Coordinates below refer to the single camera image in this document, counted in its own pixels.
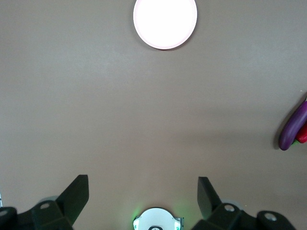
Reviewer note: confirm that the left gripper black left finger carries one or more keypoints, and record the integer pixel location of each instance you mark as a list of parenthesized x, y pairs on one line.
[(72, 198)]

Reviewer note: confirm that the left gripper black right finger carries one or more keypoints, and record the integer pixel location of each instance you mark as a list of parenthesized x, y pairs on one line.
[(206, 196)]

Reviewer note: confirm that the purple eggplant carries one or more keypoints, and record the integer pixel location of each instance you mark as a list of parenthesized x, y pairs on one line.
[(293, 124)]

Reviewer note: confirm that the red chili pepper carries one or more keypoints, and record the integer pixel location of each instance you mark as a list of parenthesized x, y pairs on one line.
[(303, 136)]

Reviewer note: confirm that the pink round plate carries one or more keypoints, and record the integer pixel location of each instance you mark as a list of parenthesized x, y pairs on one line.
[(165, 21)]

